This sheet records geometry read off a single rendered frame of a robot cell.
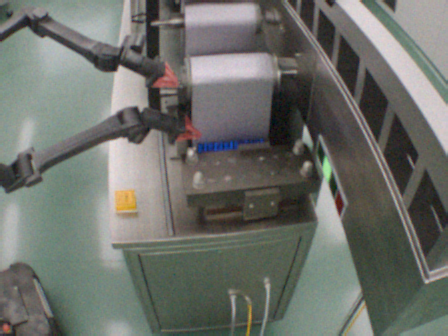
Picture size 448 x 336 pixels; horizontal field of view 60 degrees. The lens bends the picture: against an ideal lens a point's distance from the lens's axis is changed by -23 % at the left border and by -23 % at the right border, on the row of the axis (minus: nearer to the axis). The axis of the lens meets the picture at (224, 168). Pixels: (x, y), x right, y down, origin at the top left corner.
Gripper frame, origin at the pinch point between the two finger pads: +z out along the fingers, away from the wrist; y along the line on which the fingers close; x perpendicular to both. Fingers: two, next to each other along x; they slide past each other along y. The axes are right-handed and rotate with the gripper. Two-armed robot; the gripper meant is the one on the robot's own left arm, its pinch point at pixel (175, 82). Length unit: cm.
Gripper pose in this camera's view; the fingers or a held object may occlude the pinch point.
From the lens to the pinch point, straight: 141.1
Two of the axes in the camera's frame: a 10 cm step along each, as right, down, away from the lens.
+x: 6.5, -5.9, -4.7
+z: 7.4, 3.7, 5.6
